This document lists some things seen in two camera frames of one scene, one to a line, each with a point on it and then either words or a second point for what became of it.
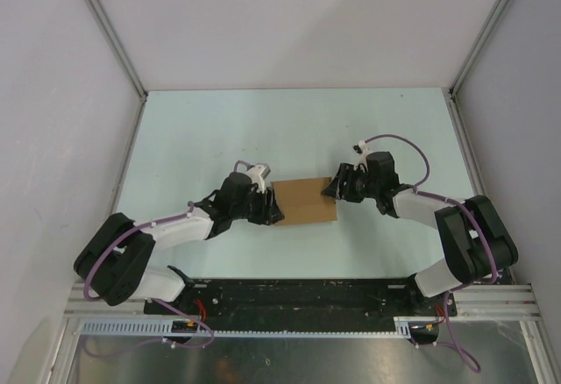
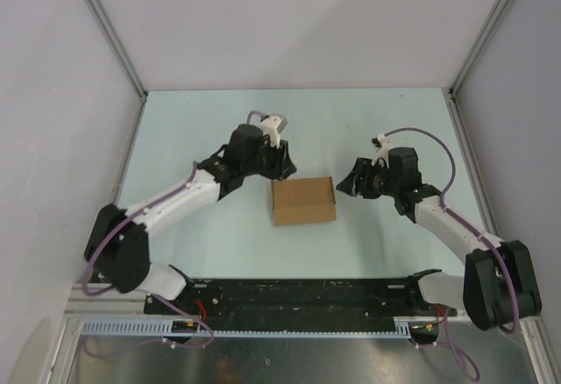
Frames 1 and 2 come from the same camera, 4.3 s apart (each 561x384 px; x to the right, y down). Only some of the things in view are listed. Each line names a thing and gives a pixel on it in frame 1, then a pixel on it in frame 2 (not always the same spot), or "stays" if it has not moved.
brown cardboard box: x=302 y=201 stays
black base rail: x=303 y=304 stays
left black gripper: x=268 y=197 → x=282 y=167
